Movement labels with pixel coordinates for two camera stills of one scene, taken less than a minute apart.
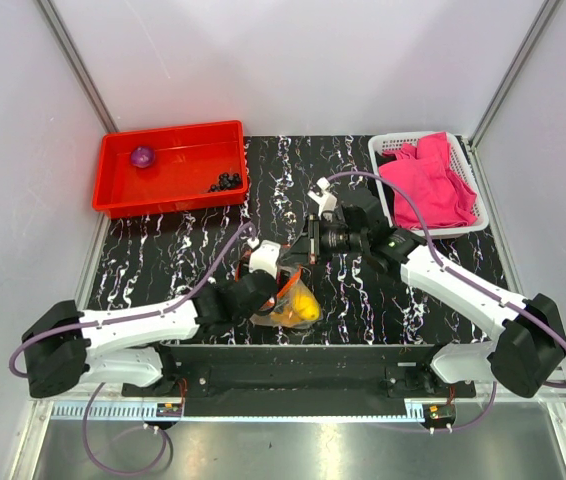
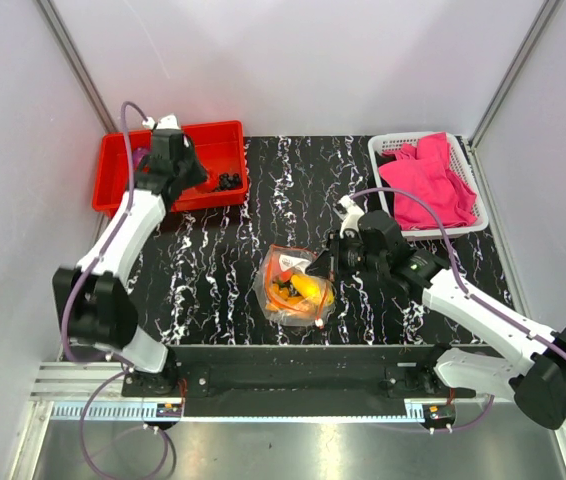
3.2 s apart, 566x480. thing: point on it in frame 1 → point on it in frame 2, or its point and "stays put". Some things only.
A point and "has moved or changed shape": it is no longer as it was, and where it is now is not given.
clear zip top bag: [295, 305] has moved or changed shape
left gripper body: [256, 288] → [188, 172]
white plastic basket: [460, 166] stays put
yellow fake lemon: [306, 307] → [315, 290]
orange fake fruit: [283, 319] → [280, 296]
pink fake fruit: [142, 156] stays put
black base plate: [298, 380] stays put
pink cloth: [424, 171] stays put
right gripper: [298, 254] → [327, 265]
